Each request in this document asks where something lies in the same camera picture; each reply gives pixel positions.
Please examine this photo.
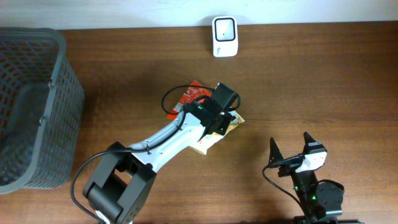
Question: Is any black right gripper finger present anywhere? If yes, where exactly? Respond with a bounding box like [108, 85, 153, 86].
[303, 132, 316, 144]
[269, 138, 283, 162]

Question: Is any yellow snack bag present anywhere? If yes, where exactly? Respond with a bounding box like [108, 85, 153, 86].
[189, 111, 245, 155]

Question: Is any red snack bag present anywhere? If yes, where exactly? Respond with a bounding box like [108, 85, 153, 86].
[166, 80, 212, 120]

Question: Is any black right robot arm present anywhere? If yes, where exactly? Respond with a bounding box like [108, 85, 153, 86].
[262, 132, 345, 223]

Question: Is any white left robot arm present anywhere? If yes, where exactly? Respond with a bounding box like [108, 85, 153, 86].
[80, 83, 241, 223]

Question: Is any white barcode scanner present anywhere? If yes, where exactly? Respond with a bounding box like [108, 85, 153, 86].
[211, 16, 239, 58]

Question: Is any grey plastic basket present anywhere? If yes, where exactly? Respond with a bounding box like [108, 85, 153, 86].
[1, 27, 85, 194]

